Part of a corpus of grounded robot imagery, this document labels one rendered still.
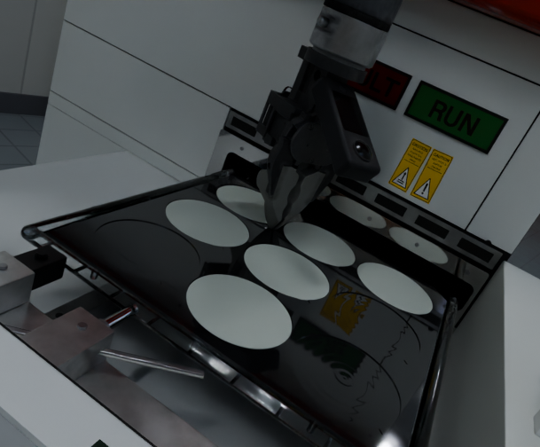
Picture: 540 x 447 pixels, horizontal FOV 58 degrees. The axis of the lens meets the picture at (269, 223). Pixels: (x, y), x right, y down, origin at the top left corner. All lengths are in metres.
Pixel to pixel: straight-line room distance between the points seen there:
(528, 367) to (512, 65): 0.37
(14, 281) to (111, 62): 0.58
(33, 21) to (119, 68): 2.26
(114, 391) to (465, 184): 0.50
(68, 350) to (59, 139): 0.71
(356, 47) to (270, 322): 0.29
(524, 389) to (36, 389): 0.34
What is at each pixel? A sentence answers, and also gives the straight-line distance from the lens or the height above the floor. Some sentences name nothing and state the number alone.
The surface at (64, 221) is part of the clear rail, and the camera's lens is 0.49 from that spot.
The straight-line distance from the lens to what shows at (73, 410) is 0.25.
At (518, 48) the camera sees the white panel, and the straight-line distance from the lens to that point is 0.68.
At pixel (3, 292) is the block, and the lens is 0.39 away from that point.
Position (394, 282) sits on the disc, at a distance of 0.63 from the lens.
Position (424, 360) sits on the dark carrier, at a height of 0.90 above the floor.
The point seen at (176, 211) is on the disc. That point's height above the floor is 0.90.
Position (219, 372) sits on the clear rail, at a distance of 0.38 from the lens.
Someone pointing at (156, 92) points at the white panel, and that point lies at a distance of 0.85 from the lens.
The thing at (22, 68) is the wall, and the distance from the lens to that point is 3.20.
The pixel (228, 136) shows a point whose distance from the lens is 0.77.
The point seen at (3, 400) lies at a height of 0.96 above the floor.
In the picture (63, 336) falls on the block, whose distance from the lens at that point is 0.36.
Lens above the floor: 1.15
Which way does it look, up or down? 24 degrees down
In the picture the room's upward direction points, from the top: 24 degrees clockwise
